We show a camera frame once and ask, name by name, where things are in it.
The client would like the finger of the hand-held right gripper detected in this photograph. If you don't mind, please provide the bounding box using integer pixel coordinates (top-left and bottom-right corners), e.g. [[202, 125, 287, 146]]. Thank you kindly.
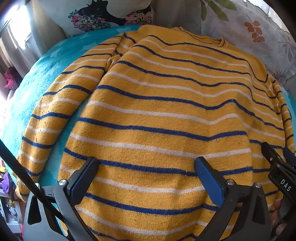
[[261, 141, 282, 163], [282, 147, 296, 168]]

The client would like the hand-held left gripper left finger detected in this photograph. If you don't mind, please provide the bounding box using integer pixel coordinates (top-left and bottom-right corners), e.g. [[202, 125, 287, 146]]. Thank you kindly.
[[23, 156, 100, 241]]

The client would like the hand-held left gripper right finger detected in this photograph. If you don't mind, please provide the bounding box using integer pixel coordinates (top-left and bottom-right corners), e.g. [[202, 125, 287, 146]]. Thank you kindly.
[[194, 156, 271, 241]]

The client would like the yellow striped sweater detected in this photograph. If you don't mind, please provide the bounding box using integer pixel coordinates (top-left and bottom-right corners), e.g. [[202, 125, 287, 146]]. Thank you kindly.
[[15, 25, 293, 241]]

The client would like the purple cloth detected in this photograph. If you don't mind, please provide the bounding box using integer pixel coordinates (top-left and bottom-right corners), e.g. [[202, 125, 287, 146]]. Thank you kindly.
[[0, 173, 17, 193]]

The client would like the turquoise cartoon printed blanket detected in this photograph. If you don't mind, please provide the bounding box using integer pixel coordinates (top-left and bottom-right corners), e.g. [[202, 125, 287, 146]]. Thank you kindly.
[[0, 24, 296, 234]]

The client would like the leaf print white cover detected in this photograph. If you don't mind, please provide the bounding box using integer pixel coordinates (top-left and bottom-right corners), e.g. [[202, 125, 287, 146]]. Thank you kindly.
[[199, 0, 296, 87]]

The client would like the pink cloth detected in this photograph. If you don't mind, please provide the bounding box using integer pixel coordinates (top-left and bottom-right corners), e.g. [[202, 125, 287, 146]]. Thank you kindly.
[[4, 67, 18, 90]]

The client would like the light curtain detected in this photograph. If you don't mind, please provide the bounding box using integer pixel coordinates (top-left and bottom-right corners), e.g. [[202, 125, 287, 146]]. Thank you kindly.
[[0, 20, 40, 82]]

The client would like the floral printed pillow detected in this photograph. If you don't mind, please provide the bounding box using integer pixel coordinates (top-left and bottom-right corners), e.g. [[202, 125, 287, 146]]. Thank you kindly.
[[62, 0, 156, 38]]

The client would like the black cable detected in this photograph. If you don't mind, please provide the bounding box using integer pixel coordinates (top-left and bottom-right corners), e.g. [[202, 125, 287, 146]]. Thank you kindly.
[[0, 140, 68, 224]]

